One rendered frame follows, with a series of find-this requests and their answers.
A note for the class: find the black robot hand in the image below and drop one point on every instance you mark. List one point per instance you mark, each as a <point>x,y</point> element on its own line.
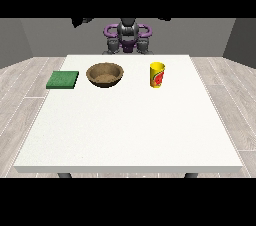
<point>165,19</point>
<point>77,21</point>

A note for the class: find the yellow cup with melon print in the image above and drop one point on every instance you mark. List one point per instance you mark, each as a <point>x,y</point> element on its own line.
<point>157,75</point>

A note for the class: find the brown wooden bowl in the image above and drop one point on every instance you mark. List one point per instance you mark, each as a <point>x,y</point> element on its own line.
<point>105,74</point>

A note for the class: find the green square pad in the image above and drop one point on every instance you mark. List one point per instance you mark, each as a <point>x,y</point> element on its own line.
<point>62,80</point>

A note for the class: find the grey robot trunk purple rings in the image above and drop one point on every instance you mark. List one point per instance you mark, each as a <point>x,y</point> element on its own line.
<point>127,38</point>

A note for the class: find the dark table leg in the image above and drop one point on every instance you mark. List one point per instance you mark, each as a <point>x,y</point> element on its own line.
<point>64,175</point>
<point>191,175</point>

